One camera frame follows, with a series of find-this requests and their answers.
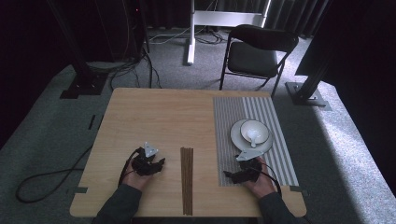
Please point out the person's right hand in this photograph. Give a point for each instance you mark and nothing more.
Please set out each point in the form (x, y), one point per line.
(264, 186)

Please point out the person's left hand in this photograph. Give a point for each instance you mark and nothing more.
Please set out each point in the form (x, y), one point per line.
(135, 181)

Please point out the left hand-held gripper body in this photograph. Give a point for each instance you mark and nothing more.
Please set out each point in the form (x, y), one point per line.
(141, 166)

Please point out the grey striped placemat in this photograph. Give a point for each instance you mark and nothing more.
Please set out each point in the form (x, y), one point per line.
(227, 124)

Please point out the grey tape piece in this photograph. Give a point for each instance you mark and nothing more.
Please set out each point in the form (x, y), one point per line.
(298, 189)
(81, 189)

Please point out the brown wooden chopstick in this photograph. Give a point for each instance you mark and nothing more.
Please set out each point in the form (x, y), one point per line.
(183, 180)
(186, 180)
(191, 180)

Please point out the black metal stand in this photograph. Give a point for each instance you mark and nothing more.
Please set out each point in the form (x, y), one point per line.
(306, 93)
(84, 84)

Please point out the white bowl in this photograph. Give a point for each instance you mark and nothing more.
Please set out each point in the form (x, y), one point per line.
(261, 129)

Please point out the dark computer cabinet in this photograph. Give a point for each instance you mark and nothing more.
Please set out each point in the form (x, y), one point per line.
(124, 31)

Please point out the white desk frame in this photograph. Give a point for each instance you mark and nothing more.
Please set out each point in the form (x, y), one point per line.
(224, 18)

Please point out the white ceramic spoon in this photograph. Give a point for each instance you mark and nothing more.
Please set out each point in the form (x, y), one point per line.
(253, 137)

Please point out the black folding chair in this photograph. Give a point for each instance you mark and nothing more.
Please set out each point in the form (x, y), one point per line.
(255, 59)

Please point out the white plate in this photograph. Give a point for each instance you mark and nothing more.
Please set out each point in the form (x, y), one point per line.
(238, 140)

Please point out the black floor tape strip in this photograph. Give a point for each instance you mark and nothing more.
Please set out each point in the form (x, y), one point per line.
(91, 122)

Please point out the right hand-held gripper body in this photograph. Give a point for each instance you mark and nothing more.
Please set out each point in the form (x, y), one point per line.
(249, 171)

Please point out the dark grey curtain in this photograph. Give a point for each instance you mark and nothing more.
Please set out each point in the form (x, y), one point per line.
(289, 15)

